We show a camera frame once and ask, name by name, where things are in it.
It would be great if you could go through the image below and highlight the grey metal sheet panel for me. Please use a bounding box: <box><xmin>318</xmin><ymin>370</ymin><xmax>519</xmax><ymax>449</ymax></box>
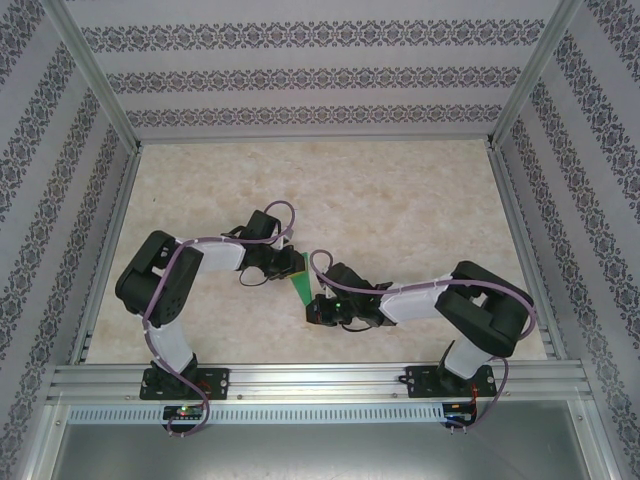
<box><xmin>49</xmin><ymin>422</ymin><xmax>596</xmax><ymax>480</ymax></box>

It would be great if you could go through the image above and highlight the small circuit board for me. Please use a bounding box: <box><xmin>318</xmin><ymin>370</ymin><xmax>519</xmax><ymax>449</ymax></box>
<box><xmin>443</xmin><ymin>402</ymin><xmax>479</xmax><ymax>426</ymax></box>
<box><xmin>163</xmin><ymin>405</ymin><xmax>205</xmax><ymax>420</ymax></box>

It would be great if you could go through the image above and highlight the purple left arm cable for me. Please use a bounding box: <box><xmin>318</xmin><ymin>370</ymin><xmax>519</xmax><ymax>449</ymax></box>
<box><xmin>142</xmin><ymin>199</ymin><xmax>299</xmax><ymax>439</ymax></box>

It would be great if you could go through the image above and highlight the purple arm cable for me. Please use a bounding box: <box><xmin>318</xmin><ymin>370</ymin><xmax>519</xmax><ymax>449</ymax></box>
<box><xmin>309</xmin><ymin>249</ymin><xmax>539</xmax><ymax>436</ymax></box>
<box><xmin>142</xmin><ymin>199</ymin><xmax>299</xmax><ymax>439</ymax></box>

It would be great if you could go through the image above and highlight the aluminium mounting rail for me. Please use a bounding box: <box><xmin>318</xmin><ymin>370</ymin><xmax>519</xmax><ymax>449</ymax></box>
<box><xmin>47</xmin><ymin>363</ymin><xmax>594</xmax><ymax>401</ymax></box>

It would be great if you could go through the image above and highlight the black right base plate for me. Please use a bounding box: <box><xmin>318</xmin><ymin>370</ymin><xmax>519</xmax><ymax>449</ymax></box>
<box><xmin>405</xmin><ymin>364</ymin><xmax>499</xmax><ymax>400</ymax></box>

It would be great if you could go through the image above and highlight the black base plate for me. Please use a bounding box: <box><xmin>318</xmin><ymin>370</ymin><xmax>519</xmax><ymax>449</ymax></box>
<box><xmin>139</xmin><ymin>367</ymin><xmax>231</xmax><ymax>401</ymax></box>
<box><xmin>405</xmin><ymin>364</ymin><xmax>499</xmax><ymax>400</ymax></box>

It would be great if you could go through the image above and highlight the slotted grey cable duct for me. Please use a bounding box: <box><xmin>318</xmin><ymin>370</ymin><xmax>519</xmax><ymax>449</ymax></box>
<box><xmin>67</xmin><ymin>403</ymin><xmax>449</xmax><ymax>424</ymax></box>

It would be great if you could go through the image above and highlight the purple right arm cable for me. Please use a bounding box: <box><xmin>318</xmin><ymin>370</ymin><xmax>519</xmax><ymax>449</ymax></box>
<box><xmin>309</xmin><ymin>249</ymin><xmax>539</xmax><ymax>436</ymax></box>

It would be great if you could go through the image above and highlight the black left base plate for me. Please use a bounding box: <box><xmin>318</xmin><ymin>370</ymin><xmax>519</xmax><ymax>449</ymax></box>
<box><xmin>139</xmin><ymin>367</ymin><xmax>231</xmax><ymax>401</ymax></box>

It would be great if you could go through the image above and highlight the aluminium side rail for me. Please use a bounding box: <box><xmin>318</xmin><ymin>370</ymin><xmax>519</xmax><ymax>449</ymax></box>
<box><xmin>487</xmin><ymin>144</ymin><xmax>569</xmax><ymax>361</ymax></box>
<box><xmin>69</xmin><ymin>147</ymin><xmax>144</xmax><ymax>364</ymax></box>

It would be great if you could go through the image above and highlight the aluminium frame post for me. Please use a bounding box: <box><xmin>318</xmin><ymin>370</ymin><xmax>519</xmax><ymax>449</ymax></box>
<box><xmin>42</xmin><ymin>0</ymin><xmax>144</xmax><ymax>151</ymax></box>
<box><xmin>487</xmin><ymin>0</ymin><xmax>584</xmax><ymax>149</ymax></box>

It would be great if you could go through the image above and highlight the aluminium frame leg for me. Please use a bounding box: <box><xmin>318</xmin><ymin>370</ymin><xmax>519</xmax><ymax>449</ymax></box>
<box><xmin>569</xmin><ymin>399</ymin><xmax>619</xmax><ymax>480</ymax></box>
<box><xmin>19</xmin><ymin>402</ymin><xmax>71</xmax><ymax>480</ymax></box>

